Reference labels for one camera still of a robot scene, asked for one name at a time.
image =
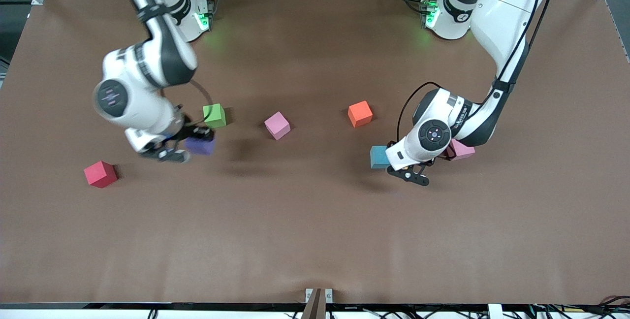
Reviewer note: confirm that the white table edge bracket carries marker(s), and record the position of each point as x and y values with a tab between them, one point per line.
495	311

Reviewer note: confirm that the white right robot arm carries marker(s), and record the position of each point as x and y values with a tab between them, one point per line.
147	63

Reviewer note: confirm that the purple foam cube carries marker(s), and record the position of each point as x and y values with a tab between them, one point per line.
201	146

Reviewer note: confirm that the blue foam cube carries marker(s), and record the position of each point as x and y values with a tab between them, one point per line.
378	156

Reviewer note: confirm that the orange foam cube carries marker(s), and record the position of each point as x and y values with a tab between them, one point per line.
360	113

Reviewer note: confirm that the green foam cube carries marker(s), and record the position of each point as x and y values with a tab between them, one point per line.
214	114

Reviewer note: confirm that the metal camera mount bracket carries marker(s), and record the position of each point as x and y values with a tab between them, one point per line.
317	304

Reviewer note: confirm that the brown paper table cover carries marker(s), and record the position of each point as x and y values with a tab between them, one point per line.
315	235

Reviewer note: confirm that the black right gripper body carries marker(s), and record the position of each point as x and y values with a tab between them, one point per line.
189	132

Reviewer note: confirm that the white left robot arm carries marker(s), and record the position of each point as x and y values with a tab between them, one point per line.
507	14

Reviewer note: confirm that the red foam cube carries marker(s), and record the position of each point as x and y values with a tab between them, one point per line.
100	172

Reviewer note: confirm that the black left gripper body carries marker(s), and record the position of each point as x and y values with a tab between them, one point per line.
441	154

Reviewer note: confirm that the pink foam cube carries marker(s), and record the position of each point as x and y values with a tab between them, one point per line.
277	124
465	151

